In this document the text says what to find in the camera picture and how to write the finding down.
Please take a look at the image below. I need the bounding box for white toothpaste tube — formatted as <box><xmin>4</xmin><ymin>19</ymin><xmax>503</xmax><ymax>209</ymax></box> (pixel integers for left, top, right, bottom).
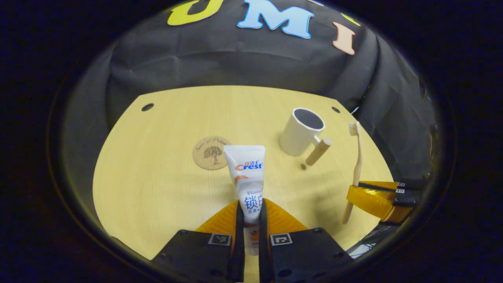
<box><xmin>223</xmin><ymin>145</ymin><xmax>266</xmax><ymax>256</ymax></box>

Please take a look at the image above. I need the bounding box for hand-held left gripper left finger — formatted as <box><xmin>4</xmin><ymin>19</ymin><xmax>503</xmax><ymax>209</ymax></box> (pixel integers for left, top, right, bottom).
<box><xmin>151</xmin><ymin>200</ymin><xmax>245</xmax><ymax>283</ymax></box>

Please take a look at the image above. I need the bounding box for white cup with wooden handle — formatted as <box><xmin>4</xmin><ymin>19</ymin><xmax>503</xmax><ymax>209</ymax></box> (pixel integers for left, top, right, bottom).
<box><xmin>279</xmin><ymin>108</ymin><xmax>333</xmax><ymax>166</ymax></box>

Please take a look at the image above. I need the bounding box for black backdrop cloth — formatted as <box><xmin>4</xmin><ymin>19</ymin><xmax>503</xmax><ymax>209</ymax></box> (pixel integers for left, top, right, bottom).
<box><xmin>59</xmin><ymin>0</ymin><xmax>437</xmax><ymax>221</ymax></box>

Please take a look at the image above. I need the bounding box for beige toothbrush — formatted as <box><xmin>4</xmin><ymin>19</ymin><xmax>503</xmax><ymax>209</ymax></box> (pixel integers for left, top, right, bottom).
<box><xmin>341</xmin><ymin>121</ymin><xmax>363</xmax><ymax>225</ymax></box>

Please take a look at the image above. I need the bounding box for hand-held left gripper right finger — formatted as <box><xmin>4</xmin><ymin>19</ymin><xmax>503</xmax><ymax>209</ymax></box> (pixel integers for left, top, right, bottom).
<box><xmin>258</xmin><ymin>198</ymin><xmax>354</xmax><ymax>283</ymax></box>

